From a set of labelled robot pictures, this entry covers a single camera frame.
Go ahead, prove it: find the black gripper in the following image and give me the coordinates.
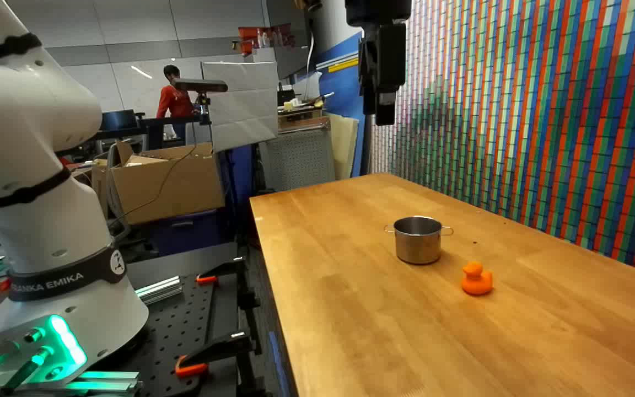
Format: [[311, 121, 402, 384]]
[[359, 20, 411, 128]]

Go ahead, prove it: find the orange rubber duck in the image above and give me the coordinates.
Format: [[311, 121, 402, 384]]
[[458, 260, 497, 298]]

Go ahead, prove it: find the small steel pot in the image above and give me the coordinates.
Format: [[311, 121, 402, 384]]
[[392, 213, 446, 267]]

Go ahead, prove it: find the blue column with yellow stripe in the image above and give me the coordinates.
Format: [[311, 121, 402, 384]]
[[315, 32, 371, 181]]

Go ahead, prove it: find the white panel board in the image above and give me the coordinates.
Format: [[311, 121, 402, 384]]
[[198, 58, 282, 155]]

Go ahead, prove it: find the person in red shirt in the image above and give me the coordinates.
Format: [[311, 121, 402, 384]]
[[155, 62, 197, 124]]

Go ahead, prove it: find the orange black bar clamp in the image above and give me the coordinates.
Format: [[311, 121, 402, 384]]
[[194, 255, 249, 288], [173, 331, 256, 381]]

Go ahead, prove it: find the brown cardboard box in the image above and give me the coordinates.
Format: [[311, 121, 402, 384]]
[[91, 142, 228, 226]]

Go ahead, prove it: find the aluminium extrusion bar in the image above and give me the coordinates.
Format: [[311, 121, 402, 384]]
[[132, 273, 186, 307]]

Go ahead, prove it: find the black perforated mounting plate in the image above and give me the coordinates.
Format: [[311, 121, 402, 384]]
[[96, 273, 243, 397]]

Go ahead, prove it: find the black camera on tripod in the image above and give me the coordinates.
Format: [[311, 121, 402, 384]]
[[173, 76, 231, 118]]

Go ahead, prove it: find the green lit aluminium base frame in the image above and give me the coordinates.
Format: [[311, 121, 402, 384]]
[[0, 314, 142, 397]]

